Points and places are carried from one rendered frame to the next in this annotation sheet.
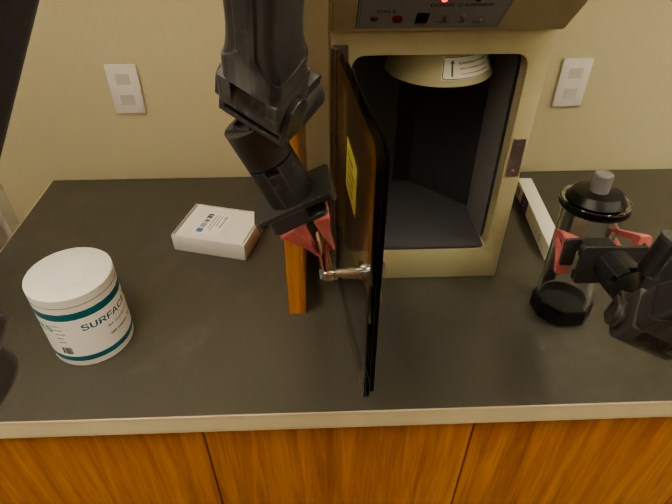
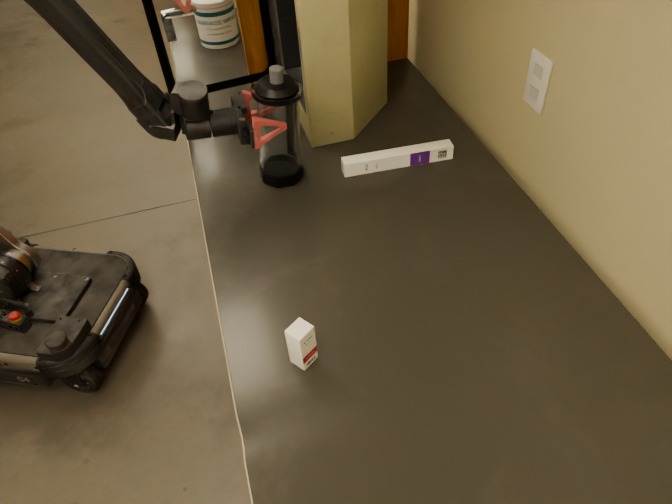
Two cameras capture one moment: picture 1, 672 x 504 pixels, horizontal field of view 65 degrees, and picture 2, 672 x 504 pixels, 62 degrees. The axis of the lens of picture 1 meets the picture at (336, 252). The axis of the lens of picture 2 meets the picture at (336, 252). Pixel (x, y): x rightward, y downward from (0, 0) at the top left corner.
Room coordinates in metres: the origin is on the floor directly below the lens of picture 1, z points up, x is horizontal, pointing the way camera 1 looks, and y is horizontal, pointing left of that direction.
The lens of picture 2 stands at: (0.59, -1.49, 1.73)
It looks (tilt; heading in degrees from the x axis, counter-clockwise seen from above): 44 degrees down; 79
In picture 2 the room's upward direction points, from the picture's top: 5 degrees counter-clockwise
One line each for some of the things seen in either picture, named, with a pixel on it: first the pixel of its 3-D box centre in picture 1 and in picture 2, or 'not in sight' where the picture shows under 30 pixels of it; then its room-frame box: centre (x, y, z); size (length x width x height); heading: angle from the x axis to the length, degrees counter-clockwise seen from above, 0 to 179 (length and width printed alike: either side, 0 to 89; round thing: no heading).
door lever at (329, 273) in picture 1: (337, 254); not in sight; (0.52, 0.00, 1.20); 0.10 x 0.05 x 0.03; 8
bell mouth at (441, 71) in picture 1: (439, 50); not in sight; (0.87, -0.17, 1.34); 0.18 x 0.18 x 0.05
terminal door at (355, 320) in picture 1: (351, 226); (210, 15); (0.60, -0.02, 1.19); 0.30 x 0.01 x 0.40; 8
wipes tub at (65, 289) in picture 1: (82, 306); not in sight; (0.61, 0.42, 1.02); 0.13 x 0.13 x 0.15
